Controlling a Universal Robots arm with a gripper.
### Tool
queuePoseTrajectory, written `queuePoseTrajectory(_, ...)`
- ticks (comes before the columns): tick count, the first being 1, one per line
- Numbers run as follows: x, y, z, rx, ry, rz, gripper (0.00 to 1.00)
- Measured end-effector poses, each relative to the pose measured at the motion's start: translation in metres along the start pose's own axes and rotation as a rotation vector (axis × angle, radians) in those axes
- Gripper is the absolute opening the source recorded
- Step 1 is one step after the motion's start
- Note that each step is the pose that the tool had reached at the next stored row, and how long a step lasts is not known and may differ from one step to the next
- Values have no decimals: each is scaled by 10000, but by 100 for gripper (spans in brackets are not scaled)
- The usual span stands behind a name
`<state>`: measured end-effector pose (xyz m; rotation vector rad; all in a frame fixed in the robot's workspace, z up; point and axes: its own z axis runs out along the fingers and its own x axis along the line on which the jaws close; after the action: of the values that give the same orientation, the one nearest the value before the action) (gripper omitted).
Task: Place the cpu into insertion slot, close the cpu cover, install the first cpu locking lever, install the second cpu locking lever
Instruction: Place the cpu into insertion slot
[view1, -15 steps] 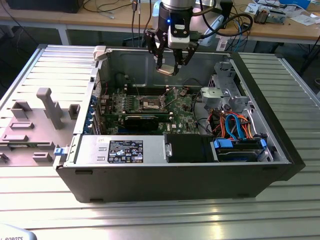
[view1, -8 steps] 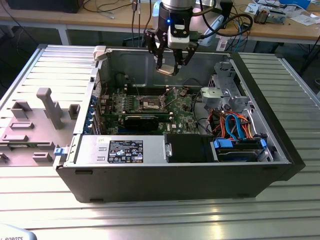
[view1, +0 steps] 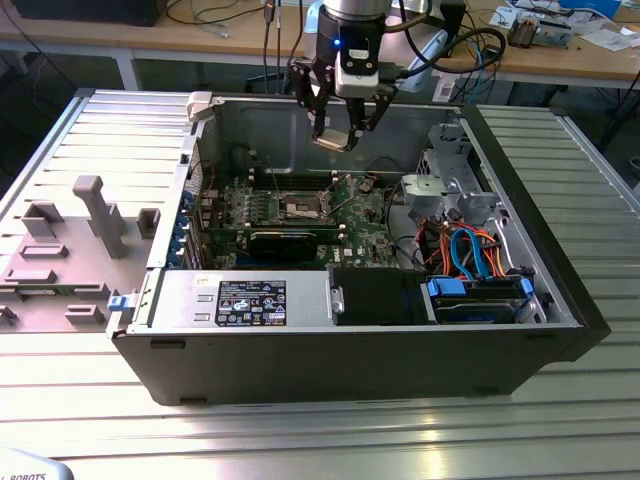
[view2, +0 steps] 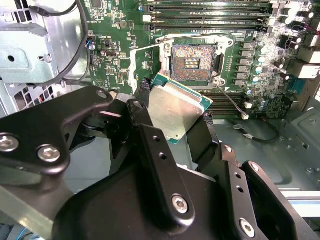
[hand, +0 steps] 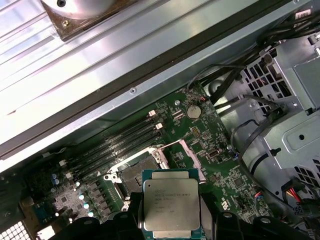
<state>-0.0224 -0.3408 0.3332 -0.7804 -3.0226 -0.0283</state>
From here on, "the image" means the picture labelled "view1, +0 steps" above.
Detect black PC case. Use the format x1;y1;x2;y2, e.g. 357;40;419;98
106;88;612;407

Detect grey metal device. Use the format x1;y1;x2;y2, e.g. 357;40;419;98
537;18;574;50

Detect white tag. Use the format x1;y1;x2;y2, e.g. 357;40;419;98
432;77;457;104

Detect beige case latch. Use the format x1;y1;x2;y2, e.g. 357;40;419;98
185;91;225;122

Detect hard disk in blue carrier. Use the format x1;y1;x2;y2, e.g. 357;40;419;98
423;277;535;326

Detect pale teach pendant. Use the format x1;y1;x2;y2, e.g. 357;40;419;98
0;446;76;480

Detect light blue wire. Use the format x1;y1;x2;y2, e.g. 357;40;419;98
449;225;475;280

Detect silver CPU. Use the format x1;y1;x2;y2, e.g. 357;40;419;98
313;128;351;152

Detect red wire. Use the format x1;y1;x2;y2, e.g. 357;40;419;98
418;221;454;269

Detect black desktop box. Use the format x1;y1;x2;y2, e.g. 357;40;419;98
12;0;164;27

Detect black hanging cable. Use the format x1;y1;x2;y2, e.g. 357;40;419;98
274;0;284;96
261;0;276;96

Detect copper heat sink cooler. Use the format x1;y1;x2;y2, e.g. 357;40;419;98
507;13;540;50

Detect white card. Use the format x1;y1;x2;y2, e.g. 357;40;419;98
488;3;519;29

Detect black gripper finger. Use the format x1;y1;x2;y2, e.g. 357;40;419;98
346;84;400;152
289;58;335;144

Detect grey parts rack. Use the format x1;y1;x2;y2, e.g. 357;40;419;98
0;174;162;335

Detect CPU socket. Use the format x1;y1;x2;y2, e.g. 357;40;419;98
272;188;335;224

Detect orange wire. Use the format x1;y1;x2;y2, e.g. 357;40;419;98
477;228;507;277

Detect white papers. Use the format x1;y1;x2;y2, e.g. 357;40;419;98
574;27;640;52

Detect black graphics card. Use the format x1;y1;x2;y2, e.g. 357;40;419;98
205;221;342;262

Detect blue box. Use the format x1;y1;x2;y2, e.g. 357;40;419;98
558;0;622;17

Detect green motherboard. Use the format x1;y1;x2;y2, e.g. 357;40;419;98
197;172;401;271

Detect wooden desk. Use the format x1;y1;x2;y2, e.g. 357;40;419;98
429;0;640;151
0;0;317;94

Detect grey metal drive cage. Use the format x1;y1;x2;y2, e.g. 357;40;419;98
401;172;504;229

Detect grey power supply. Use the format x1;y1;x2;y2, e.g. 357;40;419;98
149;269;332;332

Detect black upright box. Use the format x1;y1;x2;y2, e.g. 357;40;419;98
438;0;467;59

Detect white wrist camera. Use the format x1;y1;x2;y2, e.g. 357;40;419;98
335;47;381;99

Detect blue cable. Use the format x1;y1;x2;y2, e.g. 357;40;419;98
473;47;490;104

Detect black drive bay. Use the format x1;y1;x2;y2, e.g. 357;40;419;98
328;267;427;327

